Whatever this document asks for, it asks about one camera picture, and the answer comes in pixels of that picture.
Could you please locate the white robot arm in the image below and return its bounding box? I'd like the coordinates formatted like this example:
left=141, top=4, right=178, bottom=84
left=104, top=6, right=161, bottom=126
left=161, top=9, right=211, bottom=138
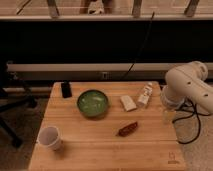
left=160, top=61, right=213, bottom=123

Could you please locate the white plastic bottle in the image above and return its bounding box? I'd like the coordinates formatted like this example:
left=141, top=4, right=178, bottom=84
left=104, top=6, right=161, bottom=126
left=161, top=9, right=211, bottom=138
left=137, top=82, right=153, bottom=107

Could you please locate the green ceramic bowl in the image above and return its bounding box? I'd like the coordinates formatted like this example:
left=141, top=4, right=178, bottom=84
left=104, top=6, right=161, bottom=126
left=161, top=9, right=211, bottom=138
left=77, top=89, right=109, bottom=118

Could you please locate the black smartphone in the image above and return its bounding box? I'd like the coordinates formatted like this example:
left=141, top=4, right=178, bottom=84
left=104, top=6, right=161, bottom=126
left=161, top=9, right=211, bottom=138
left=61, top=82, right=72, bottom=98

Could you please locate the white paper cup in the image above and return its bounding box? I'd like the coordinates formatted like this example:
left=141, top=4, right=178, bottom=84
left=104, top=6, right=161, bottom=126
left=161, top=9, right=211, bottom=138
left=37, top=126, right=62, bottom=150

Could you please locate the black office chair base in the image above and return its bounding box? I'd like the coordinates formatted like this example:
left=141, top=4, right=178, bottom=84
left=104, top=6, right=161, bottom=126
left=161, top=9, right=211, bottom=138
left=0, top=61, right=38, bottom=149

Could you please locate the black cable on floor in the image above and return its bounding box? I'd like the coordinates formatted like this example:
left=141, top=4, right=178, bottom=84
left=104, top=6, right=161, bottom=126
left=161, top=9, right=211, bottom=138
left=171, top=99, right=213, bottom=145

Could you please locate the black cable behind table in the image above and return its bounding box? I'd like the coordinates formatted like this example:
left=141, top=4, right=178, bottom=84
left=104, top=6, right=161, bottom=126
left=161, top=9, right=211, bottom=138
left=121, top=11, right=156, bottom=81

